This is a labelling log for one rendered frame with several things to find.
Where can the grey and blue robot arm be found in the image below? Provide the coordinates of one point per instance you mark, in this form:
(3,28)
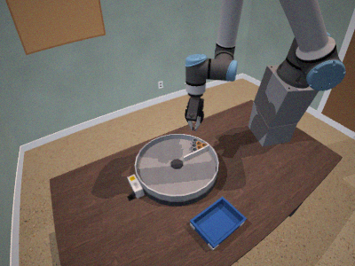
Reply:
(312,46)

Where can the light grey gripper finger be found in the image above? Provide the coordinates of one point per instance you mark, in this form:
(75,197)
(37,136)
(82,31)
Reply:
(199,120)
(189,122)

